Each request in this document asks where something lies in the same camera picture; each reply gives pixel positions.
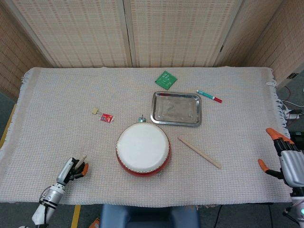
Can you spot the red drum white skin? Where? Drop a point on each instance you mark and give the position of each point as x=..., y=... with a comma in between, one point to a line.
x=142, y=147

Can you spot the black box on floor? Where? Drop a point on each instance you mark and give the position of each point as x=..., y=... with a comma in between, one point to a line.
x=298, y=137

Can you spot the small tan eraser block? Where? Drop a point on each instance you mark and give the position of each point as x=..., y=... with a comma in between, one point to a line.
x=95, y=111

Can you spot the teal marker red cap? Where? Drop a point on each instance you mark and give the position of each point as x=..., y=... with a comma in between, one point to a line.
x=209, y=96

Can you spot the white power strip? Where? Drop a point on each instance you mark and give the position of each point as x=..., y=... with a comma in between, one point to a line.
x=293, y=116

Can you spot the rectangular metal tray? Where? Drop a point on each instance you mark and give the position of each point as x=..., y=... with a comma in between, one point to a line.
x=175, y=109

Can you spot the black wall label plate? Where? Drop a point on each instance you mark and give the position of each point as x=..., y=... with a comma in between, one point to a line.
x=292, y=75

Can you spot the orange item on floor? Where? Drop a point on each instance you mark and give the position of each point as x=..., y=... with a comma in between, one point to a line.
x=95, y=223

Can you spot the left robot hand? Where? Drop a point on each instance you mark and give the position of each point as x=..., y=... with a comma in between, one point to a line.
x=64, y=172

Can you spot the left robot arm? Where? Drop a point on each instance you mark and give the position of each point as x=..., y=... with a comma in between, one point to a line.
x=51, y=194

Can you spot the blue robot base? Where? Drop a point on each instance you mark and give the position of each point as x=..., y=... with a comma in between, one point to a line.
x=142, y=216

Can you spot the small red packet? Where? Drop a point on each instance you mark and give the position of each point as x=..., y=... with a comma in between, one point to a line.
x=106, y=117

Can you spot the white woven tablecloth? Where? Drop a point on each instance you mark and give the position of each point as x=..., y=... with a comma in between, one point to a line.
x=71, y=95

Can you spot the woven bamboo folding screen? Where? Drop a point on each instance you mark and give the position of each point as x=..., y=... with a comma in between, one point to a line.
x=83, y=31

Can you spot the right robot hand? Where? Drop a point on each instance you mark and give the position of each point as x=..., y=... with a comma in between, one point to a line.
x=293, y=168

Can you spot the green circuit board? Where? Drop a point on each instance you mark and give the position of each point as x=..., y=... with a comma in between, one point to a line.
x=166, y=79

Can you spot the wooden drumstick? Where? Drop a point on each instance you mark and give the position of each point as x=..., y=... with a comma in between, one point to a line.
x=199, y=152
x=82, y=159

